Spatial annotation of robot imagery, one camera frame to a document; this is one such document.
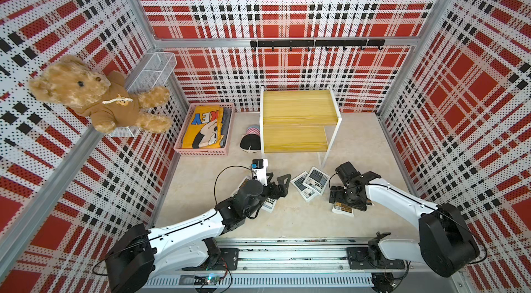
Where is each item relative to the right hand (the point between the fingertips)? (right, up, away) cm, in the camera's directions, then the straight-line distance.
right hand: (344, 201), depth 86 cm
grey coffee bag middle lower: (-15, +2, +3) cm, 16 cm away
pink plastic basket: (-56, +40, +28) cm, 75 cm away
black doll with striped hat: (-41, +24, +12) cm, 49 cm away
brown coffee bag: (-2, -3, -1) cm, 4 cm away
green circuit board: (-54, -22, -15) cm, 61 cm away
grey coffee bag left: (-32, -2, +1) cm, 32 cm away
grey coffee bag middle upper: (-11, +7, +6) cm, 14 cm away
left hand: (-26, +13, -8) cm, 30 cm away
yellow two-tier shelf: (-21, +33, -12) cm, 41 cm away
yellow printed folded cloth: (-66, +31, +19) cm, 75 cm away
